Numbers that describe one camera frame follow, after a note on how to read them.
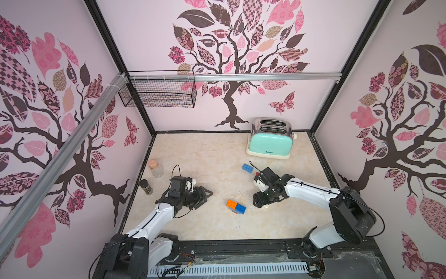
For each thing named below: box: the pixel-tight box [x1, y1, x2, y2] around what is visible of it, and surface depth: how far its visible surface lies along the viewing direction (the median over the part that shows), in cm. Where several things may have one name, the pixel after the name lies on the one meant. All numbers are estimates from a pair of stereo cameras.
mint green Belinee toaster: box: [245, 117, 298, 160], surface depth 101 cm
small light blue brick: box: [235, 203, 247, 215], surface depth 83 cm
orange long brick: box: [226, 198, 238, 210], surface depth 84 cm
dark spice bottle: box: [139, 179, 154, 196], surface depth 88 cm
